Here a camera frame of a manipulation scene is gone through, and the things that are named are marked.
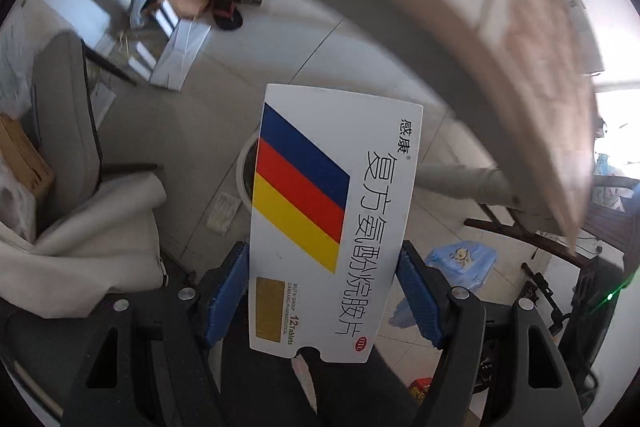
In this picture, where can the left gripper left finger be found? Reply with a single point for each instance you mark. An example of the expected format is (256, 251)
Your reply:
(151, 349)

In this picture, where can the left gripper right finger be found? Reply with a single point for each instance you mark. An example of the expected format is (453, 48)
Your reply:
(529, 384)

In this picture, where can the white box tricolour stripes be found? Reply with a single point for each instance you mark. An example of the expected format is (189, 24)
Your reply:
(332, 190)

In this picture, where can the white round trash bin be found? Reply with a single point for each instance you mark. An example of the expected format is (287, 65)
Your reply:
(245, 171)

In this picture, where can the blue cartoon plastic bag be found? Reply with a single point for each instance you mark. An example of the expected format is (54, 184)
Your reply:
(465, 264)

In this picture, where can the black fleece trouser legs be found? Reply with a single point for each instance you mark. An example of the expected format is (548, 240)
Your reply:
(263, 390)

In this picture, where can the cream rolled cloth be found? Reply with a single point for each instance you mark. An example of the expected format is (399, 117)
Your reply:
(109, 245)

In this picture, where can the white table leg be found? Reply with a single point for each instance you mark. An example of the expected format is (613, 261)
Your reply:
(486, 186)

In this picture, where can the brown cardboard box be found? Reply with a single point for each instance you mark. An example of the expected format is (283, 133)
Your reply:
(28, 167)

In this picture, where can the grey cushioned chair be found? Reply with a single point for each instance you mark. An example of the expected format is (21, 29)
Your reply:
(67, 133)

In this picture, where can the checkered table mat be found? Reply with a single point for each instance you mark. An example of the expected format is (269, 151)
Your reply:
(546, 101)

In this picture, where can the black red sandal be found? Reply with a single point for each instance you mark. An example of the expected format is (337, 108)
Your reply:
(226, 15)

